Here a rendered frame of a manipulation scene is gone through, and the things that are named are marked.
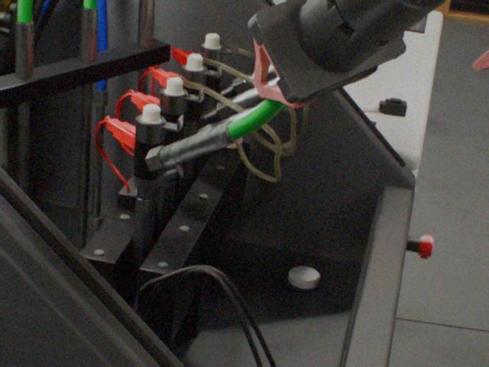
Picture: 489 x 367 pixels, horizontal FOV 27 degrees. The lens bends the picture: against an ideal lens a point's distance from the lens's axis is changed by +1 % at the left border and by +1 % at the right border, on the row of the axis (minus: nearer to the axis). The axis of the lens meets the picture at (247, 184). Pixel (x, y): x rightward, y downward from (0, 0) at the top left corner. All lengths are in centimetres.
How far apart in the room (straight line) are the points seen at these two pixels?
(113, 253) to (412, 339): 182
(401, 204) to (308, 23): 59
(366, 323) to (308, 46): 39
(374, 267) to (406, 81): 53
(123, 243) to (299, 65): 39
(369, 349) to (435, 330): 185
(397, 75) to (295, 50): 90
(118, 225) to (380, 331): 29
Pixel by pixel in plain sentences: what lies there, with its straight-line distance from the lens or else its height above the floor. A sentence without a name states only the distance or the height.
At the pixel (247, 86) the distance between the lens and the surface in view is 119.
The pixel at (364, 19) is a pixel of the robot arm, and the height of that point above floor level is 131.
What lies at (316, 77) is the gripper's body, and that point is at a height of 126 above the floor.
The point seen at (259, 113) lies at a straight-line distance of 79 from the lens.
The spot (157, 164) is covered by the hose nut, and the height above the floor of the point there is 112.
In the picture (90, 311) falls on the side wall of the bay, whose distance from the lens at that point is 66.
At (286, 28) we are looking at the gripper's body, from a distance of 70.
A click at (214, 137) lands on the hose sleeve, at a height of 116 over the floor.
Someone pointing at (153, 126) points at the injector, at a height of 111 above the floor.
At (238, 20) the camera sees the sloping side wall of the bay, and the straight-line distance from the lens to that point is 125.
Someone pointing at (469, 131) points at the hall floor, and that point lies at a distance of 416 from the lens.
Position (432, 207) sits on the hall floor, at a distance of 347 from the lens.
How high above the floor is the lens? 149
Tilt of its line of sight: 26 degrees down
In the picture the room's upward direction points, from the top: 7 degrees clockwise
